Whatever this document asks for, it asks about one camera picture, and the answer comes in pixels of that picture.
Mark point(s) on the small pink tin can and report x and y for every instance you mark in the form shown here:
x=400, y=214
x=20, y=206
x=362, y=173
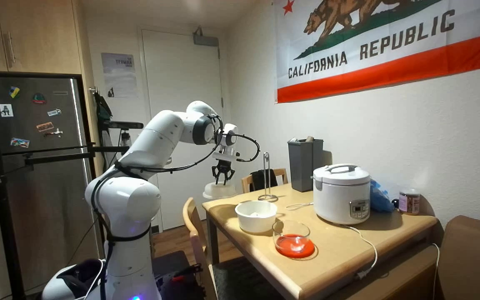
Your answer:
x=409, y=203

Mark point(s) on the metal paper towel stand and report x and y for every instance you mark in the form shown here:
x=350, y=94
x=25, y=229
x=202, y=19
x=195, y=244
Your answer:
x=267, y=196

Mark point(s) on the California Republic flag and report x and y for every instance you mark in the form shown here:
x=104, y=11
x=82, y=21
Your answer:
x=330, y=48

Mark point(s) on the glass bowl with orange lid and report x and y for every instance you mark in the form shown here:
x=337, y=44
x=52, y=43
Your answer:
x=292, y=239

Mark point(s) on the wooden chair with patterned cushion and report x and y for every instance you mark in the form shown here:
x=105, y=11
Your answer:
x=199, y=248

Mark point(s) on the dark grey bin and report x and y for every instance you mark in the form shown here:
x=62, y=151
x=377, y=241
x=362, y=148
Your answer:
x=304, y=156

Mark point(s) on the white ceramic bowl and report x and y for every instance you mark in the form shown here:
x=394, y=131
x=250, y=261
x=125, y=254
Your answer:
x=255, y=216

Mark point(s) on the stainless steel refrigerator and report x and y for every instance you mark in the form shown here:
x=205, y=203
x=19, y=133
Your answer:
x=44, y=169

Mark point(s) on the camera on black boom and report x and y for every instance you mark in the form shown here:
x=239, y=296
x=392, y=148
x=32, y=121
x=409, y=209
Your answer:
x=124, y=128

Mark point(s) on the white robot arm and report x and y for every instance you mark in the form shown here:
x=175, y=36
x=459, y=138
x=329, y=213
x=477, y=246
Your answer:
x=127, y=201

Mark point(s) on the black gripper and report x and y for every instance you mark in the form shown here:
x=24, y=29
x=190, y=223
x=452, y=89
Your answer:
x=222, y=171

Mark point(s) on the white rice cooker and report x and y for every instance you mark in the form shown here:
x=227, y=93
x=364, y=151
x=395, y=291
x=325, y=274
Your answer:
x=342, y=194

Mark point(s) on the blue plastic bag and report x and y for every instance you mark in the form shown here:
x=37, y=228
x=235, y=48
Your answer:
x=379, y=199

